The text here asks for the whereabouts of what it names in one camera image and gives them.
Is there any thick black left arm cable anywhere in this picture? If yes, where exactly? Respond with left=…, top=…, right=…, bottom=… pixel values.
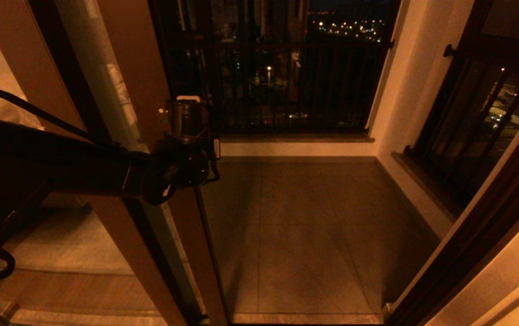
left=0, top=87, right=119, bottom=148

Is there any brown framed sliding glass door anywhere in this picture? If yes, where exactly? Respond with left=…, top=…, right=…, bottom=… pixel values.
left=53, top=0, right=230, bottom=326

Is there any brown framed fixed glass panel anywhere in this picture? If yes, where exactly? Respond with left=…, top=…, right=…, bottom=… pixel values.
left=0, top=0, right=187, bottom=326

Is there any dark brown door jamb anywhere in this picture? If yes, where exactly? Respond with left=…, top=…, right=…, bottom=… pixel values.
left=384, top=86, right=519, bottom=326

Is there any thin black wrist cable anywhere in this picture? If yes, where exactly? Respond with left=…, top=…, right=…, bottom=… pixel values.
left=204, top=136, right=222, bottom=184

